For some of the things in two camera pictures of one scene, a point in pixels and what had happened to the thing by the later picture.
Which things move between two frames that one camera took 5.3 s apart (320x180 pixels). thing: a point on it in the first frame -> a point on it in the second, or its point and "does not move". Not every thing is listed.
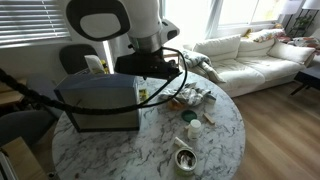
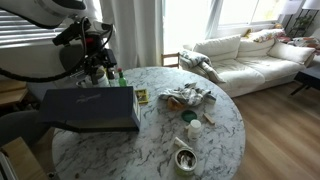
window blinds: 27,23 does not move
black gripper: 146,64 -> 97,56
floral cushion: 263,35 does not move
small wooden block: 209,119 does not move
